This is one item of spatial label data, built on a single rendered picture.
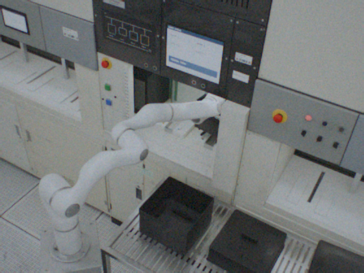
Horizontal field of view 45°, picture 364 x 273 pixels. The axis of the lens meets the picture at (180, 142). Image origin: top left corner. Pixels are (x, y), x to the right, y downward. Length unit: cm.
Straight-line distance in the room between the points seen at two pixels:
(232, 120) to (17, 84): 169
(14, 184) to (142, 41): 193
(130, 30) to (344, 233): 142
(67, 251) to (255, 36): 129
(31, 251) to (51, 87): 113
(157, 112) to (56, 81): 134
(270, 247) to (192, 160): 67
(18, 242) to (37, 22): 153
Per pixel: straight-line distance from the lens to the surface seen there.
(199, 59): 204
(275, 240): 222
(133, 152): 196
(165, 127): 267
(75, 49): 250
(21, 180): 374
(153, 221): 217
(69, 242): 217
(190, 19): 198
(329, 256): 205
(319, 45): 180
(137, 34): 218
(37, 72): 334
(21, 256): 326
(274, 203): 236
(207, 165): 249
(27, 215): 348
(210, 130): 252
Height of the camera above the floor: 259
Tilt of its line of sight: 41 degrees down
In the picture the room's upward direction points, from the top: 4 degrees clockwise
